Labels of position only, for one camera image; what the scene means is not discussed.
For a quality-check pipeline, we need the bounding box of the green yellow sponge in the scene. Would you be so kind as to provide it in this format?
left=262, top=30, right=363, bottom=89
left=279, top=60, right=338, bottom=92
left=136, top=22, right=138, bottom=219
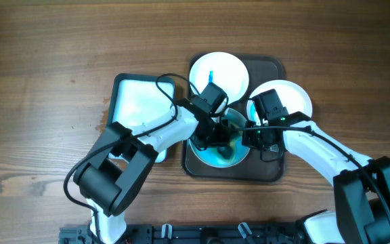
left=216, top=145, right=236, bottom=161

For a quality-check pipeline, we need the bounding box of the white plate with blue smear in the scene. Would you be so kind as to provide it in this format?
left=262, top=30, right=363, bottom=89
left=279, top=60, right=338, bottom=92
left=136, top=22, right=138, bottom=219
left=246, top=80, right=313, bottom=125

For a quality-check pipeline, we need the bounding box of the white plate with blue streak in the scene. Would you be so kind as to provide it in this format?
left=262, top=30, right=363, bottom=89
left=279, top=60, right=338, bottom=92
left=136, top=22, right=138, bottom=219
left=189, top=52, right=249, bottom=104

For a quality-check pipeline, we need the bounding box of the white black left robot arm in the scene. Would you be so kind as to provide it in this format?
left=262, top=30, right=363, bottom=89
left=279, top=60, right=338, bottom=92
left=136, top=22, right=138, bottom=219
left=67, top=96, right=232, bottom=243

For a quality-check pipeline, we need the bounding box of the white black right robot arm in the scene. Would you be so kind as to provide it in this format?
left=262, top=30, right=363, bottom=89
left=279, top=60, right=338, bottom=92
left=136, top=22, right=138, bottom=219
left=242, top=112, right=390, bottom=243

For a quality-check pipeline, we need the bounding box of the dark brown serving tray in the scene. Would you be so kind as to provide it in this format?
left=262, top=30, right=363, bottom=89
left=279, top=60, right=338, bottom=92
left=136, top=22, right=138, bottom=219
left=181, top=54, right=286, bottom=184

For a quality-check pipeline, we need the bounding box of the dark green soapy water tray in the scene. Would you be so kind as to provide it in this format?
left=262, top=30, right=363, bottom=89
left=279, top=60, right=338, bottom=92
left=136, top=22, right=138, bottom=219
left=106, top=73, right=177, bottom=164

